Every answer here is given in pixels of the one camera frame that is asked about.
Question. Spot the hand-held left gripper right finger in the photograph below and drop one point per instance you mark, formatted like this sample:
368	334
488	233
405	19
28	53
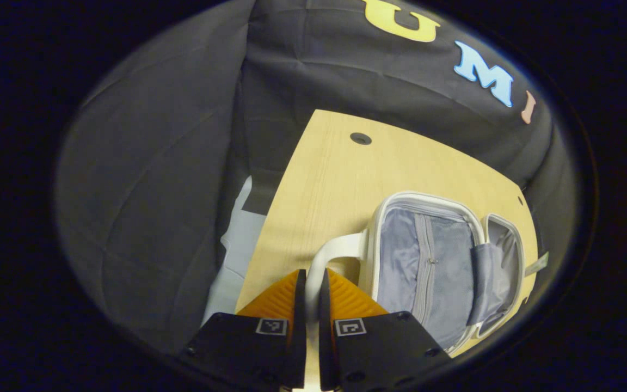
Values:
324	337

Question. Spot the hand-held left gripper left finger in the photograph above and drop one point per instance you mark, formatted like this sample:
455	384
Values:
299	337

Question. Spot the small white suitcase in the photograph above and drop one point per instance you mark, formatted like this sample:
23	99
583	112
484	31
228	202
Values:
400	256

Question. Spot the green white cosmetic tube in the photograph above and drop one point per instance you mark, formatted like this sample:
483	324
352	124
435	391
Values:
536	264

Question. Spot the black backdrop cloth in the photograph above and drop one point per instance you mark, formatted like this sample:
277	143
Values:
155	190

